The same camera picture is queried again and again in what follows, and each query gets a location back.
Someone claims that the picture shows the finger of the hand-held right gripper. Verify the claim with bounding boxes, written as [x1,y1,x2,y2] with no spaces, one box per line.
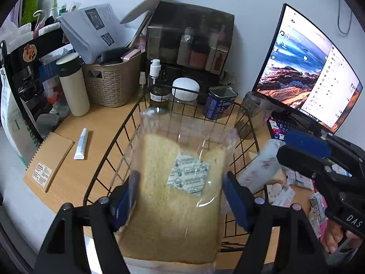
[276,145,355,184]
[284,130,334,158]

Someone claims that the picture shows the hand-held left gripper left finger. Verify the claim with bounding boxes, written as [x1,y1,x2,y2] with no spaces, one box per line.
[33,171,141,274]

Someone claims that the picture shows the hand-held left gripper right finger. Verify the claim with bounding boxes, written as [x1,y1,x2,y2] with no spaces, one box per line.
[222,172,328,274]

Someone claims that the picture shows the white soft pouch red print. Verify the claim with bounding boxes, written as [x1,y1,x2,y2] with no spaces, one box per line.
[237,138,286,195]

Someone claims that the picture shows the black wire basket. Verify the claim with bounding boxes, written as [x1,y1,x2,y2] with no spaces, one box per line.
[83,84,261,252]

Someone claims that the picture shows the sliced bread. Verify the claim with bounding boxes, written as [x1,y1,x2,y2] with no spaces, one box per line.
[118,107,238,266]

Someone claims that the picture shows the person's right hand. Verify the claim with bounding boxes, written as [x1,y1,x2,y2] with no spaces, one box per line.
[324,223,365,253]

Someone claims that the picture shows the small white snack packet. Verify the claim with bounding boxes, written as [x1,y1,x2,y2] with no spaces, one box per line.
[287,170,314,189]

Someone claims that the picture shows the grey green snack packet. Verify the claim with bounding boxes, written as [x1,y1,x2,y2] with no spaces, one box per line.
[308,191,329,233]

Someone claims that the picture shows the black backlit keyboard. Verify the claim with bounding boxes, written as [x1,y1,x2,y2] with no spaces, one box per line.
[266,111,323,141]

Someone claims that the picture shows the white pink snack packet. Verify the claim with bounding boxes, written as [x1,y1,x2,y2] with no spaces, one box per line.
[265,183,295,206]

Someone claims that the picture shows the white ointment tube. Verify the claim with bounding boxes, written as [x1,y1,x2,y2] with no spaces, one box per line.
[73,128,88,160]

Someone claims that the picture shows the curved computer monitor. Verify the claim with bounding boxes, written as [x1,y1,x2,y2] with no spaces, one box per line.
[251,3,364,134]

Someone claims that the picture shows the brown kraft spiral notebook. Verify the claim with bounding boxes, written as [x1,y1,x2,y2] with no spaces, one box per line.
[23,131,75,193]

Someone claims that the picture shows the blue tin can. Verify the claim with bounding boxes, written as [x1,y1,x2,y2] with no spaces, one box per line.
[203,86,238,120]

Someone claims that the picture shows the brown glass bottle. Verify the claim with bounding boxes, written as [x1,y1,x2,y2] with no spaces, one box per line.
[149,84,172,110]

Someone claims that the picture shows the brown woven plastic basket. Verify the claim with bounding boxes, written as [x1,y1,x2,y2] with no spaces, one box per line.
[82,52,142,108]

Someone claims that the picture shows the small clear spray bottle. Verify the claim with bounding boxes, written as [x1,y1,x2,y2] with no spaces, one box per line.
[139,72,147,98]

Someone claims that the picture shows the white round jar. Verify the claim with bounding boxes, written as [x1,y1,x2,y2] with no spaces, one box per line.
[172,78,201,102]

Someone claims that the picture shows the cream thermos with black lid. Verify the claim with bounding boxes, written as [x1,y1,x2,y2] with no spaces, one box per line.
[55,52,91,117]

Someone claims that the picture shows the white bag green print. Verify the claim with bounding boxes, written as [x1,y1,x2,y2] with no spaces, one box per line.
[0,68,40,168]

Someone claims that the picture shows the white pump spray bottle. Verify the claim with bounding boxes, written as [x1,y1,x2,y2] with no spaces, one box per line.
[150,59,162,85]

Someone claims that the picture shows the dark pouch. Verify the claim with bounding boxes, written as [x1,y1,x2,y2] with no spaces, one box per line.
[98,47,129,65]

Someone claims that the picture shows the pink case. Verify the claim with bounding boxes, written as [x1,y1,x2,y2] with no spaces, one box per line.
[121,49,141,62]

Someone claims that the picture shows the black storage rack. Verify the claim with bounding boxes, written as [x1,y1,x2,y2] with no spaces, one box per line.
[0,29,72,139]

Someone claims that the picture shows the dark tinted cosmetic organizer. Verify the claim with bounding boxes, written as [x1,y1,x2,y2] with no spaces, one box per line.
[145,1,236,92]

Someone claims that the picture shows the folded printed paper sheets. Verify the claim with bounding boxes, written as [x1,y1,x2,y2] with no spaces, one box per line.
[56,3,136,65]

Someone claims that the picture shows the grey round hand mirror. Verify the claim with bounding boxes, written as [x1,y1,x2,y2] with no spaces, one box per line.
[120,0,175,49]

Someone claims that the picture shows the grey wall cable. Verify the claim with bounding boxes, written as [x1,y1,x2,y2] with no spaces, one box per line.
[338,0,352,35]

